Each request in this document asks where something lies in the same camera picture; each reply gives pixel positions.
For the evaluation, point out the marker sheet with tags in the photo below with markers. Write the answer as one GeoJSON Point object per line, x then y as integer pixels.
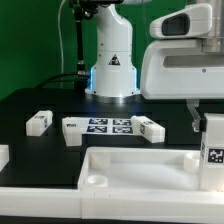
{"type": "Point", "coordinates": [101, 126]}

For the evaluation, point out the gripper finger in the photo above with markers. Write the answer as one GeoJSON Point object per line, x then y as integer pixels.
{"type": "Point", "coordinates": [192, 105]}

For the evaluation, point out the white front fence bar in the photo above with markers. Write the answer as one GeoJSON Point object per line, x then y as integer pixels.
{"type": "Point", "coordinates": [155, 205]}

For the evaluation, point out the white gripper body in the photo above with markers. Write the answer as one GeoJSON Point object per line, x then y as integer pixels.
{"type": "Point", "coordinates": [179, 69]}

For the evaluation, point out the white left fence piece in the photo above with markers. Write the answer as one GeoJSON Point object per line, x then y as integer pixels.
{"type": "Point", "coordinates": [4, 156]}

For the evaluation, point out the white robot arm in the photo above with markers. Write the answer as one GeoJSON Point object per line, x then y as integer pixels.
{"type": "Point", "coordinates": [113, 77]}

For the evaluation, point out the black camera stand pole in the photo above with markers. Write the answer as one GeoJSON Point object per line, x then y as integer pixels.
{"type": "Point", "coordinates": [82, 9]}

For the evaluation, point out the white desk top tray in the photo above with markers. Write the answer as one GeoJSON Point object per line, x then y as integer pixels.
{"type": "Point", "coordinates": [115, 168]}

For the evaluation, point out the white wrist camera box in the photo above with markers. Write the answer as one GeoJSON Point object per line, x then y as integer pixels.
{"type": "Point", "coordinates": [194, 20]}

